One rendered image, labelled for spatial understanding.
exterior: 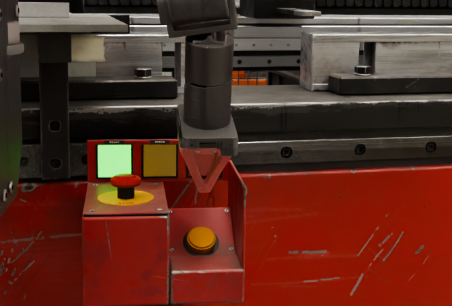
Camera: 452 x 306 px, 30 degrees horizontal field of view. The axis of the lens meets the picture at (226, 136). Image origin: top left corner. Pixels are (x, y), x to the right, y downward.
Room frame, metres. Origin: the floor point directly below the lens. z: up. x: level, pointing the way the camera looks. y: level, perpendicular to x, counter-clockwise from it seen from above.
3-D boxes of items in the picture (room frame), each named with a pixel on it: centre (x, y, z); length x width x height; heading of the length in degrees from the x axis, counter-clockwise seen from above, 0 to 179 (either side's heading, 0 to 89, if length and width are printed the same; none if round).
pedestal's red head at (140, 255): (1.07, 0.08, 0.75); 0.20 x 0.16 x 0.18; 97
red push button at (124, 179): (1.05, 0.13, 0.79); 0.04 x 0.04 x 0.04
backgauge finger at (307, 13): (1.58, -0.11, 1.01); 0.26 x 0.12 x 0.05; 14
